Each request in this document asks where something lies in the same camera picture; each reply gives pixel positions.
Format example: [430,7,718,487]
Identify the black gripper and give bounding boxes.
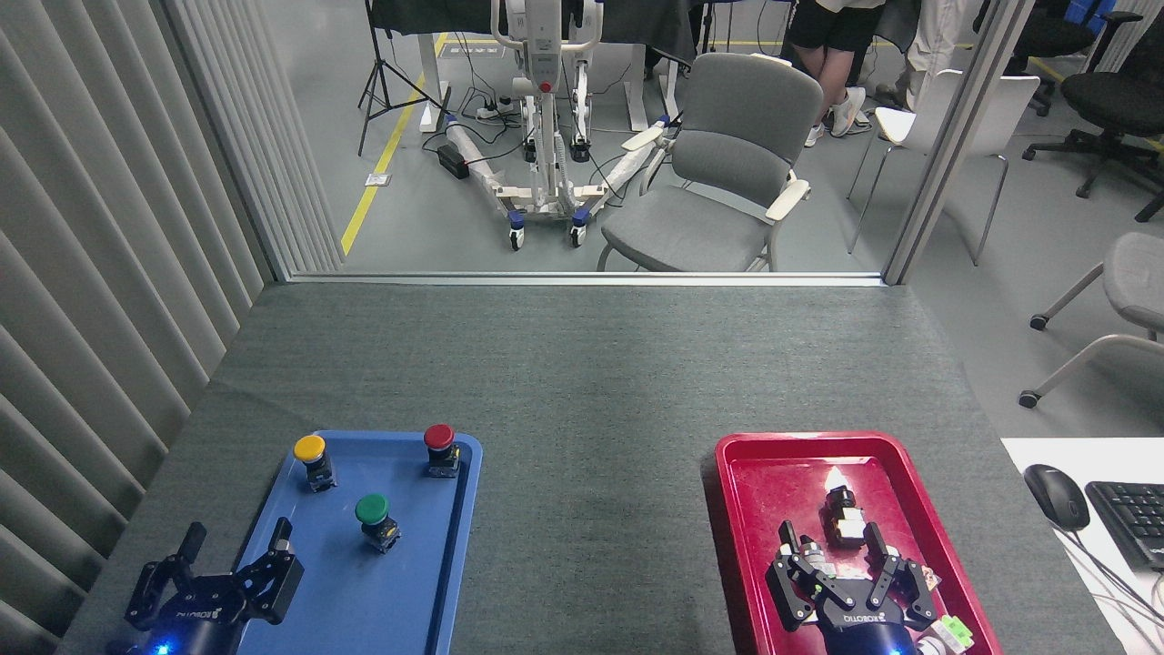
[120,518,306,655]
[766,521,938,655]

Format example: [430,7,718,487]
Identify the green push button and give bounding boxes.
[354,493,402,554]

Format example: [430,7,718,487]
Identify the yellow push button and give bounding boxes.
[293,434,338,493]

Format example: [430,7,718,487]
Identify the red push button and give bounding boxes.
[423,423,462,479]

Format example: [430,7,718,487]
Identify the red plastic tray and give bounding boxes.
[714,431,1003,655]

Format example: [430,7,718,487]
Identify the blue plastic tray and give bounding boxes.
[200,429,484,655]

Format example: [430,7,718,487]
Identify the black computer mouse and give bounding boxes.
[1024,464,1091,533]

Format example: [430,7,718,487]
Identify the black keyboard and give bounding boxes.
[1084,480,1164,573]

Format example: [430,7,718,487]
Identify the beige vertical blinds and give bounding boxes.
[0,0,345,655]

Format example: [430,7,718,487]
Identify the grey chair on castors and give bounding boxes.
[1018,232,1164,409]

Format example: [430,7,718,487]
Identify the grey padded armchair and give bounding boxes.
[596,52,825,272]

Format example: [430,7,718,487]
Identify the white plastic chair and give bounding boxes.
[846,70,1042,267]

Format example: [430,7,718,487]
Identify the black tripod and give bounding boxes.
[356,0,452,157]

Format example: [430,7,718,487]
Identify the person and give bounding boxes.
[873,0,967,112]
[785,0,888,148]

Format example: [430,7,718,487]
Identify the black office chair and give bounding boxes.
[1021,27,1164,224]
[971,0,1144,117]

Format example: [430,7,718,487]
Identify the white stand on wheels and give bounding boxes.
[444,0,676,251]

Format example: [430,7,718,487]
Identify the black and white switch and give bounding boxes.
[822,485,870,548]

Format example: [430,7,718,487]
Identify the green and white switch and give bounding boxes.
[914,614,975,655]

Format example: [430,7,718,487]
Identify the grey mouse cable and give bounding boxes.
[1059,528,1164,651]

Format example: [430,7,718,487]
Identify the silver post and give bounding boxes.
[881,0,1038,286]

